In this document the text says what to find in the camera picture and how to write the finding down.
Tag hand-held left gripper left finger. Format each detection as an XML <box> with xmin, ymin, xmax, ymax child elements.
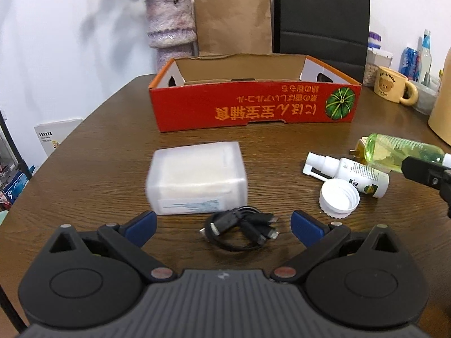
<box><xmin>46</xmin><ymin>210</ymin><xmax>177</xmax><ymax>284</ymax></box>

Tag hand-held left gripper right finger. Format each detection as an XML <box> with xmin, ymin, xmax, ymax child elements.
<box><xmin>271</xmin><ymin>209</ymin><xmax>406</xmax><ymax>284</ymax></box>

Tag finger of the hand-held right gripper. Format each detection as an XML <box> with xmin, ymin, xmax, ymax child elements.
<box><xmin>401</xmin><ymin>156</ymin><xmax>451</xmax><ymax>189</ymax></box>

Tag green spray bottle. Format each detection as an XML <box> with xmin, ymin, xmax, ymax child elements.
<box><xmin>364</xmin><ymin>132</ymin><xmax>451</xmax><ymax>174</ymax></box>

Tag white ribbed bottle cap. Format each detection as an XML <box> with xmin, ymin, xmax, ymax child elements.
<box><xmin>319</xmin><ymin>178</ymin><xmax>361</xmax><ymax>218</ymax></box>

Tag white spray bottle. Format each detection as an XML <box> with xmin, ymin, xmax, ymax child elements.
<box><xmin>302</xmin><ymin>151</ymin><xmax>390</xmax><ymax>200</ymax></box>

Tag white plastic storage box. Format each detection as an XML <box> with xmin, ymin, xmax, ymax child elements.
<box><xmin>145</xmin><ymin>140</ymin><xmax>249</xmax><ymax>216</ymax></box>

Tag short black cable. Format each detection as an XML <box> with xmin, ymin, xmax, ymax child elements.
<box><xmin>199</xmin><ymin>206</ymin><xmax>282</xmax><ymax>253</ymax></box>

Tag red cardboard box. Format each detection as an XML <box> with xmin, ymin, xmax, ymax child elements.
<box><xmin>148</xmin><ymin>53</ymin><xmax>363</xmax><ymax>134</ymax></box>

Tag yellow thermos jug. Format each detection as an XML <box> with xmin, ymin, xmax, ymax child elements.
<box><xmin>428</xmin><ymin>47</ymin><xmax>451</xmax><ymax>147</ymax></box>

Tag grey cup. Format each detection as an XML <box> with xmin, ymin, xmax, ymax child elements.
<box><xmin>408</xmin><ymin>79</ymin><xmax>439</xmax><ymax>116</ymax></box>

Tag yellow bear mug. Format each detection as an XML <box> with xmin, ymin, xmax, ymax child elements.
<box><xmin>373</xmin><ymin>66</ymin><xmax>419</xmax><ymax>107</ymax></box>

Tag blue drink can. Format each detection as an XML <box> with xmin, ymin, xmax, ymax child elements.
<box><xmin>399</xmin><ymin>46</ymin><xmax>420</xmax><ymax>81</ymax></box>

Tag clear bottle with blue cap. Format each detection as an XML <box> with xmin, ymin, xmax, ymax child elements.
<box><xmin>417</xmin><ymin>29</ymin><xmax>434</xmax><ymax>85</ymax></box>

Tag clear jar of oats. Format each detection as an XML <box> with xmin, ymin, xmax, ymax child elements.
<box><xmin>362</xmin><ymin>46</ymin><xmax>394</xmax><ymax>88</ymax></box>

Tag white board with label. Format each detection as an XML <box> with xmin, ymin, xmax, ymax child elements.
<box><xmin>33</xmin><ymin>119</ymin><xmax>84</xmax><ymax>156</ymax></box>

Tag blue and white packets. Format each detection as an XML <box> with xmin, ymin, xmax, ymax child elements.
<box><xmin>1</xmin><ymin>172</ymin><xmax>32</xmax><ymax>205</ymax></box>

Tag black light stand pole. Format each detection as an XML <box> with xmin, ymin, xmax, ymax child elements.
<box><xmin>0</xmin><ymin>109</ymin><xmax>29</xmax><ymax>181</ymax></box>

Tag black stand leg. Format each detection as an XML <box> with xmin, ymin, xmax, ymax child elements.
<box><xmin>0</xmin><ymin>281</ymin><xmax>28</xmax><ymax>333</ymax></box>

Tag black paper bag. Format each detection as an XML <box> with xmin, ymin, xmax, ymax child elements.
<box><xmin>273</xmin><ymin>0</ymin><xmax>371</xmax><ymax>84</ymax></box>

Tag purple mottled ceramic vase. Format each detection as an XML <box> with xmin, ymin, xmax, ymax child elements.
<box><xmin>145</xmin><ymin>0</ymin><xmax>198</xmax><ymax>73</ymax></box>

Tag brown paper bag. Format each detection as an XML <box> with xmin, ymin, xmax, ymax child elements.
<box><xmin>192</xmin><ymin>0</ymin><xmax>275</xmax><ymax>57</ymax></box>

